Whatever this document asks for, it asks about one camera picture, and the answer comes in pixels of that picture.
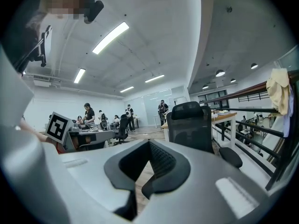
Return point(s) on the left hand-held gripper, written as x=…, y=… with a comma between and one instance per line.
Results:
x=56, y=127

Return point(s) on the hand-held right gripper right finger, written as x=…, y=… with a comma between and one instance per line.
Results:
x=205, y=195

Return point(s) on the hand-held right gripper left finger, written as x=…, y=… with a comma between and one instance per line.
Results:
x=93, y=185

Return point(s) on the black mesh office chair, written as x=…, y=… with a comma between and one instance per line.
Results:
x=189, y=125

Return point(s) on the person's left forearm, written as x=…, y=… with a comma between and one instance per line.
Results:
x=42, y=136

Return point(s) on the long ceiling light bar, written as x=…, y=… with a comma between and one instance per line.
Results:
x=79, y=75
x=126, y=89
x=109, y=38
x=154, y=78

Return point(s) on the white ceiling air conditioner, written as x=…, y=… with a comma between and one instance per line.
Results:
x=42, y=81

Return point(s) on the black railing wooden handrail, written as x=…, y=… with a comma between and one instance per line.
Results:
x=259, y=128

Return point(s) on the dark framed glass windows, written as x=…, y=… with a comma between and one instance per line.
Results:
x=211, y=97

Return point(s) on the black balcony railing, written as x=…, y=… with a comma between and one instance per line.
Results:
x=252, y=97

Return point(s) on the purple cloth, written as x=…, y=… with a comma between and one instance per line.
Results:
x=290, y=101

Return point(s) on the yellow cloth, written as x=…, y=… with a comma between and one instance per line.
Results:
x=279, y=90

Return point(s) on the person's head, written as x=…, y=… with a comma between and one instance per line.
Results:
x=65, y=1

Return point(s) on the wooden desk white frame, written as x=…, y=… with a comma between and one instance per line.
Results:
x=224, y=115

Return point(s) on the black head-worn camera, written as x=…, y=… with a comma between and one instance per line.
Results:
x=94, y=8

